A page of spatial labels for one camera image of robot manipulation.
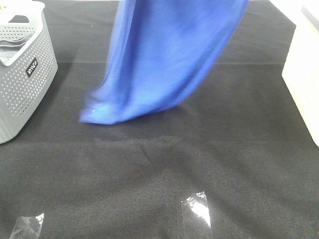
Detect blue microfibre towel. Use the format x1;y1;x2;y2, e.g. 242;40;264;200
80;0;248;125

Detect black table cloth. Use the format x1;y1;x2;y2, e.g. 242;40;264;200
0;0;319;239

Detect clear tape strip centre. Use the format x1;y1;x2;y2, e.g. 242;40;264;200
181;191;212;239

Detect clear tape strip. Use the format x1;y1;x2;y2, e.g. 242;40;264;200
181;191;212;239
9;213;44;239

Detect grey perforated plastic basket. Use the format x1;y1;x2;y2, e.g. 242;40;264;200
0;0;58;143

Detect white plastic basket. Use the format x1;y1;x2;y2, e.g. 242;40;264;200
282;0;319;145

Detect grey folded towels in basket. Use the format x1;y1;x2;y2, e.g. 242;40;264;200
0;34;31;61

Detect clear tape strip left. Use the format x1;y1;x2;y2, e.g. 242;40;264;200
9;213;44;239

